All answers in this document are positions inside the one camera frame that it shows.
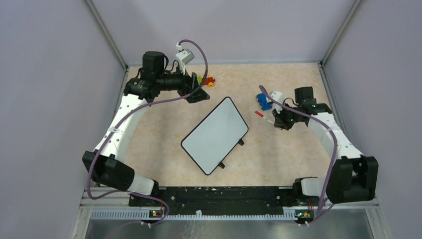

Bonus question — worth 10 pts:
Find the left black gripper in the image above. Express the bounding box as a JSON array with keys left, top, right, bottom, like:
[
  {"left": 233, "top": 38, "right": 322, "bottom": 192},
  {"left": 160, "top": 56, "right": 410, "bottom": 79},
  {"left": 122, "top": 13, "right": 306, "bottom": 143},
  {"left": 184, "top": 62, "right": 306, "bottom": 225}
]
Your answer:
[{"left": 156, "top": 61, "right": 210, "bottom": 103}]

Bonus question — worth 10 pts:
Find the red capped whiteboard marker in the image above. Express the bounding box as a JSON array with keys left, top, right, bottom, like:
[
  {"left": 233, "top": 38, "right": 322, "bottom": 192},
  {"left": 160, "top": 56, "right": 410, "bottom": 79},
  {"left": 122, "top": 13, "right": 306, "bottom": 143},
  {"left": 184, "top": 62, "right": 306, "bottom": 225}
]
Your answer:
[{"left": 255, "top": 111, "right": 274, "bottom": 125}]

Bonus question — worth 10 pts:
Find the small whiteboard with stand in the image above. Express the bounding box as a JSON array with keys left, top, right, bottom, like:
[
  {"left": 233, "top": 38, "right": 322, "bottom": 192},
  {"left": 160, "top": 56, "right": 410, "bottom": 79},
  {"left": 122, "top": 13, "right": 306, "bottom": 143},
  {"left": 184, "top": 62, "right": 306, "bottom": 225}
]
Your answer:
[{"left": 181, "top": 97, "right": 249, "bottom": 176}]

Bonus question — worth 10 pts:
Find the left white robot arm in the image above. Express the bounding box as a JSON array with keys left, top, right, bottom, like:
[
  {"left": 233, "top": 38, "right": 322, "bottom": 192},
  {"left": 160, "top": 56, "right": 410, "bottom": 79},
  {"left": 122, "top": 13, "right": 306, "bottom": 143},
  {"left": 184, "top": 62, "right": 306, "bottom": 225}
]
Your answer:
[{"left": 82, "top": 48, "right": 210, "bottom": 206}]

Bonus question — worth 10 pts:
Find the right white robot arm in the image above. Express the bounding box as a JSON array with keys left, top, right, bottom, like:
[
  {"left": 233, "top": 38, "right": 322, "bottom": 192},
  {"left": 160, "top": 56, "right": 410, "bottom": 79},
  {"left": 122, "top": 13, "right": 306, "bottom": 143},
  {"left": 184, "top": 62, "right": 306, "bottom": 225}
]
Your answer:
[{"left": 267, "top": 87, "right": 379, "bottom": 205}]

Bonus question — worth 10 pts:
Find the red green toy train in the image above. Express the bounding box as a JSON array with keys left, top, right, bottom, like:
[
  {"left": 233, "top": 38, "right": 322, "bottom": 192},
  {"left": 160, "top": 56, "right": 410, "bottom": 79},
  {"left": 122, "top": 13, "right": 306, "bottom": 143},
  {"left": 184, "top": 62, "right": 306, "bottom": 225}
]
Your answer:
[{"left": 197, "top": 76, "right": 215, "bottom": 87}]

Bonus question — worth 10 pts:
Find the blue toy car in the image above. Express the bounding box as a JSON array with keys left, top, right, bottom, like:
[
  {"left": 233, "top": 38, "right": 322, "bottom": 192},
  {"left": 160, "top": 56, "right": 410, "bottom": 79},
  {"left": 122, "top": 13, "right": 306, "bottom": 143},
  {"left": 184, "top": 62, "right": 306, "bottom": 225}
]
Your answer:
[{"left": 256, "top": 93, "right": 272, "bottom": 111}]

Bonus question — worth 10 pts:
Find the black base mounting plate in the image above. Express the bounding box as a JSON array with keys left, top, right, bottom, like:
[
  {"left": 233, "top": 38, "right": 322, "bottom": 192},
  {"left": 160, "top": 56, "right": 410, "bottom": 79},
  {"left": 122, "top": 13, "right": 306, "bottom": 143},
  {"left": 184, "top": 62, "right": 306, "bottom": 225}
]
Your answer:
[{"left": 128, "top": 186, "right": 306, "bottom": 208}]

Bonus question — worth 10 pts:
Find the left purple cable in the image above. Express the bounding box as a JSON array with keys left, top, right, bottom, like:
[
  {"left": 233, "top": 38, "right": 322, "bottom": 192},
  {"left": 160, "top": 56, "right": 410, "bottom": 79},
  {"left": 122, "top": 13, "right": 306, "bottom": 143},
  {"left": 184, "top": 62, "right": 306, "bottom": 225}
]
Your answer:
[{"left": 86, "top": 39, "right": 209, "bottom": 228}]

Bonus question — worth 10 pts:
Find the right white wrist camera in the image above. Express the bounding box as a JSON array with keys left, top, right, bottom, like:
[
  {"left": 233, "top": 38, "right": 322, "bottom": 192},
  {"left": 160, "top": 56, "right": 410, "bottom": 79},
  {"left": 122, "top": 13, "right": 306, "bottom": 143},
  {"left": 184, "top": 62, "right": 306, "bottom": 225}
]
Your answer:
[{"left": 267, "top": 91, "right": 285, "bottom": 111}]

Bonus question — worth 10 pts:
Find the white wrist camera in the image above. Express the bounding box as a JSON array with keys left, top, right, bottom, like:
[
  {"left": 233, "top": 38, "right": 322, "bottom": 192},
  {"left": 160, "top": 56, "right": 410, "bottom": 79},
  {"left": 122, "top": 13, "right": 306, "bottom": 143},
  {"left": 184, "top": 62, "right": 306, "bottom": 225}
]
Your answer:
[
  {"left": 175, "top": 42, "right": 195, "bottom": 74},
  {"left": 267, "top": 91, "right": 285, "bottom": 111}
]

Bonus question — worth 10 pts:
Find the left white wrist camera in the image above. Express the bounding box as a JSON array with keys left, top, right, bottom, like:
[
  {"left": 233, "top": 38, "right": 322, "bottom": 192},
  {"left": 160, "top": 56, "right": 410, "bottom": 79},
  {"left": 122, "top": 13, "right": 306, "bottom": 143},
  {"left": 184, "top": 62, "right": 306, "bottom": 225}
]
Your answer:
[{"left": 175, "top": 42, "right": 195, "bottom": 74}]

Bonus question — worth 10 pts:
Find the grey slotted cable duct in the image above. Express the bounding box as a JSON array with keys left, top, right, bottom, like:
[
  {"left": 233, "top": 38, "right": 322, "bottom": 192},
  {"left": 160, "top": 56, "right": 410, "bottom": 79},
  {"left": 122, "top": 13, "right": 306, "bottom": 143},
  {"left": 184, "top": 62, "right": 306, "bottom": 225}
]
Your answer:
[{"left": 91, "top": 209, "right": 297, "bottom": 221}]

